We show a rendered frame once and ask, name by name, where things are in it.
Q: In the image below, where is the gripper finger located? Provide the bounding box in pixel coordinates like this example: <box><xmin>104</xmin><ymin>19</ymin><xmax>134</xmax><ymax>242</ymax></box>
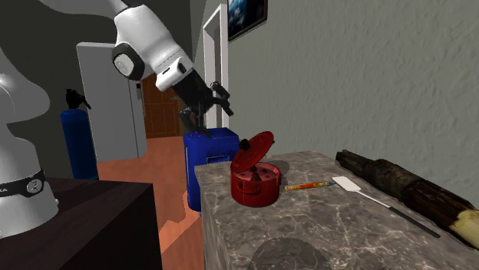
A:
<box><xmin>210</xmin><ymin>81</ymin><xmax>235</xmax><ymax>117</ymax></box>
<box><xmin>178</xmin><ymin>107</ymin><xmax>213</xmax><ymax>140</ymax></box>

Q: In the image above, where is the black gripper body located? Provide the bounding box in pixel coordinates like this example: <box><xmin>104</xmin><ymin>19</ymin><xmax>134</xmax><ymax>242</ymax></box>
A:
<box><xmin>172</xmin><ymin>70</ymin><xmax>216</xmax><ymax>114</ymax></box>

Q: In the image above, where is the blue plastic canister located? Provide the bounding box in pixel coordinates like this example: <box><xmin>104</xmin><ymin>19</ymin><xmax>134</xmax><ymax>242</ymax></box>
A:
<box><xmin>183</xmin><ymin>127</ymin><xmax>241</xmax><ymax>213</ymax></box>

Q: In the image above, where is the brown wooden door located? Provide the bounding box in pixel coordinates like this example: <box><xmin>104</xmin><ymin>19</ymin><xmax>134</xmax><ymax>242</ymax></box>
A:
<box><xmin>140</xmin><ymin>72</ymin><xmax>185</xmax><ymax>140</ymax></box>

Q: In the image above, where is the red pot lid black knob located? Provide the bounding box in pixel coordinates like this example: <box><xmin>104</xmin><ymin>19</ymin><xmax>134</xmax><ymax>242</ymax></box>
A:
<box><xmin>230</xmin><ymin>130</ymin><xmax>276</xmax><ymax>174</ymax></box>

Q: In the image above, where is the grey refrigerator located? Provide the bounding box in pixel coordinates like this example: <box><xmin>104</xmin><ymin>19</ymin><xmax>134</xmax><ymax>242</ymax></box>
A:
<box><xmin>76</xmin><ymin>41</ymin><xmax>149</xmax><ymax>164</ymax></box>

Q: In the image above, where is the red pot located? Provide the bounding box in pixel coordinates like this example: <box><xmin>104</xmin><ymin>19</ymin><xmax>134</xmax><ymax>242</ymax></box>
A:
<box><xmin>230</xmin><ymin>162</ymin><xmax>282</xmax><ymax>209</ymax></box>

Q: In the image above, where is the blue gas cylinder black valve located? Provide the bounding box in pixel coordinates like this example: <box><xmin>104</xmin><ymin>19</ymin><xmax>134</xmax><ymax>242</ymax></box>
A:
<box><xmin>60</xmin><ymin>88</ymin><xmax>100</xmax><ymax>181</ymax></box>

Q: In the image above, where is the multicoloured pencil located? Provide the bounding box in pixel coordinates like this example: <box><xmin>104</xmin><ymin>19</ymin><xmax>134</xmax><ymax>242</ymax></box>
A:
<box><xmin>283</xmin><ymin>180</ymin><xmax>337</xmax><ymax>192</ymax></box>

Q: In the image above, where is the dark wooden log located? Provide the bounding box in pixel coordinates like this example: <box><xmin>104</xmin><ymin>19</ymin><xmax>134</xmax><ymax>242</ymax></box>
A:
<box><xmin>335</xmin><ymin>149</ymin><xmax>479</xmax><ymax>251</ymax></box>

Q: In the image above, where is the white door frame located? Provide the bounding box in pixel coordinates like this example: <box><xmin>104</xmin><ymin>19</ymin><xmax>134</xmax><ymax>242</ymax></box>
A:
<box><xmin>203</xmin><ymin>3</ymin><xmax>230</xmax><ymax>130</ymax></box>

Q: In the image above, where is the dark framed wall picture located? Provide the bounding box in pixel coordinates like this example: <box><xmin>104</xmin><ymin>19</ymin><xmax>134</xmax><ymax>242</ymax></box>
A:
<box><xmin>226</xmin><ymin>0</ymin><xmax>269</xmax><ymax>42</ymax></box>

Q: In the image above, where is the white spatula black handle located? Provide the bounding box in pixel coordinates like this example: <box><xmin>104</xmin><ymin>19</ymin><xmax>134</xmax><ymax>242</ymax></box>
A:
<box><xmin>332</xmin><ymin>175</ymin><xmax>441</xmax><ymax>239</ymax></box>

